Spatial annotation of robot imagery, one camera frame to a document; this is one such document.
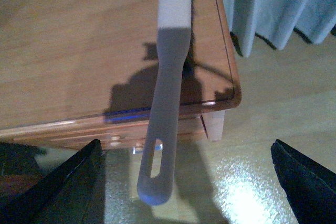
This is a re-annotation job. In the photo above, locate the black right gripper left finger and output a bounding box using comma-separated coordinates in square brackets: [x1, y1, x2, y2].
[1, 139, 102, 223]

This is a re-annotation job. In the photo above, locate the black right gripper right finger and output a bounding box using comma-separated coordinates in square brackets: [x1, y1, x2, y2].
[271, 140, 335, 223]

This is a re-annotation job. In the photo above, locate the wooden nightstand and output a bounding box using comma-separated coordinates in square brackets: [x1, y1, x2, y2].
[1, 0, 241, 150]

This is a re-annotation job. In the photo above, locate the light grey curtain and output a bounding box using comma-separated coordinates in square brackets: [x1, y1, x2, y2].
[223, 0, 335, 57]

